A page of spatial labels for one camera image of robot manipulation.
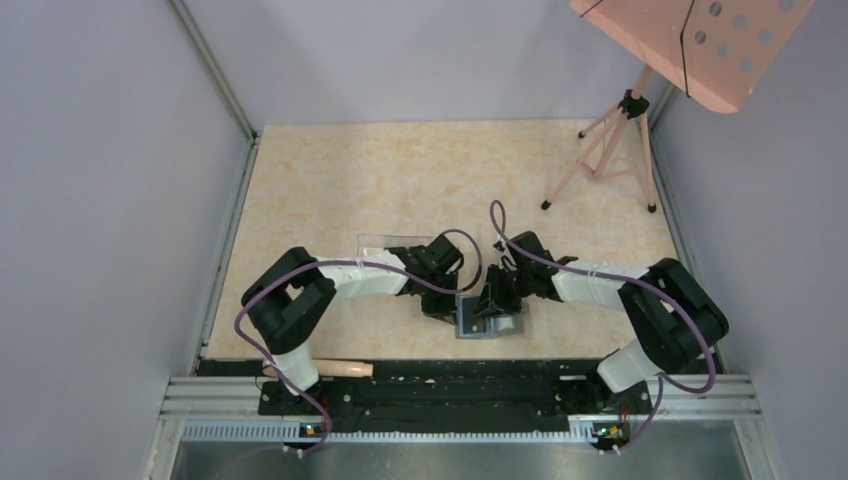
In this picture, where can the pink music stand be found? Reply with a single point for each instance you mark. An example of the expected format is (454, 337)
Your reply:
(715, 52)

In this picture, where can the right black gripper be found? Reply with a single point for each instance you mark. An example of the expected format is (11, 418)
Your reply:
(492, 300)

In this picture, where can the clear plastic card box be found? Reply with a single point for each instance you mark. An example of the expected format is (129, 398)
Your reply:
(375, 244)

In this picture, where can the beige cylindrical handle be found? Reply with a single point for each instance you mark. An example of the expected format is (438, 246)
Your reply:
(343, 368)

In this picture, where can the grey card holder wallet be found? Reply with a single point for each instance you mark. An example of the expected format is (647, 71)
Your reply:
(502, 325)

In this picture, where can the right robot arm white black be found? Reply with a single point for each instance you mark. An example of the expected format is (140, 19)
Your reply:
(674, 320)

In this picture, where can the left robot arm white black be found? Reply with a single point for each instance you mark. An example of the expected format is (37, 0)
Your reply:
(287, 301)

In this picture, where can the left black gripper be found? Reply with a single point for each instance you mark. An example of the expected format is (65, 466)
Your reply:
(444, 310)

